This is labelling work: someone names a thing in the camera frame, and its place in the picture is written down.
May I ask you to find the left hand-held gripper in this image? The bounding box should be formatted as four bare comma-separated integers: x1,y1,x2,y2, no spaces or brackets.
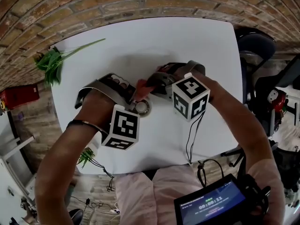
74,73,141,151

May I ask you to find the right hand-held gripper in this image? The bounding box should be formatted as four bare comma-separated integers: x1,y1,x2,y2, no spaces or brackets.
146,60,211,123

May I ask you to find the small white round fan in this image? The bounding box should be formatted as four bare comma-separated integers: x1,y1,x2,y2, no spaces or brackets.
134,99,152,117

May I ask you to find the pink cloth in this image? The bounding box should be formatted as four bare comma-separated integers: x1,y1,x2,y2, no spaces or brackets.
135,78,157,103

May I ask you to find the person's right forearm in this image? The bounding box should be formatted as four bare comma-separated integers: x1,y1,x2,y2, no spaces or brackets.
210,84,282,173

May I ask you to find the person's left forearm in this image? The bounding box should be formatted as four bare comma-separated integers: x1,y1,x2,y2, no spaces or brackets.
34,120,111,225

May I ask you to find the person's left hand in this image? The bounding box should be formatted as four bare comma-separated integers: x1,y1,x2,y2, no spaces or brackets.
74,89,116,133

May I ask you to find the person's right hand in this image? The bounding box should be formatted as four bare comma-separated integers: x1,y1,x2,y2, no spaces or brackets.
198,75,223,104

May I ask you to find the black wrist band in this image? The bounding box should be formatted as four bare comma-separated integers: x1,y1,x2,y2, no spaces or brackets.
66,119,106,136

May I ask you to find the small green potted plant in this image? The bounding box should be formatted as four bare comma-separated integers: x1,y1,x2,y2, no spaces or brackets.
76,141,103,169

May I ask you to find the green leafy plant sprig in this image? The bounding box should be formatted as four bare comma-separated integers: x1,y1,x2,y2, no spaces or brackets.
34,38,106,87

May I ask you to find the person's pink clothing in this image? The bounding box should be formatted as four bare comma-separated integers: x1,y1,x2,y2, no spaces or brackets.
114,165,205,225

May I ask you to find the black folding chair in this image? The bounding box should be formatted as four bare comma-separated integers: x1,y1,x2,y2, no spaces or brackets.
234,27,278,105

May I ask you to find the black office chair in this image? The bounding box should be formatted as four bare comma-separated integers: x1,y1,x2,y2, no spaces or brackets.
254,55,300,138

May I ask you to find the red box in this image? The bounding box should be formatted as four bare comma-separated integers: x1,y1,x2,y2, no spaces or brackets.
0,84,40,113

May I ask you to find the red and white toy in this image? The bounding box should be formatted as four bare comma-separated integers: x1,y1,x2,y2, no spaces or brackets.
267,89,288,113

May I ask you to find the black tablet with blue screen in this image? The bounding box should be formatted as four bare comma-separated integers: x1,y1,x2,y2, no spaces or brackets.
173,174,247,225

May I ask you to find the white shelf unit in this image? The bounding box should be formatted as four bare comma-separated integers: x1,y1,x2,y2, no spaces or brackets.
0,135,36,197

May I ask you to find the black cable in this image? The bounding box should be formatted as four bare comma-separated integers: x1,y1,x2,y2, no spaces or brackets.
185,113,205,165
89,156,116,192

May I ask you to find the black tablet mount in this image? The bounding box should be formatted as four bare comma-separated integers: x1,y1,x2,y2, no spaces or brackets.
242,173,271,220

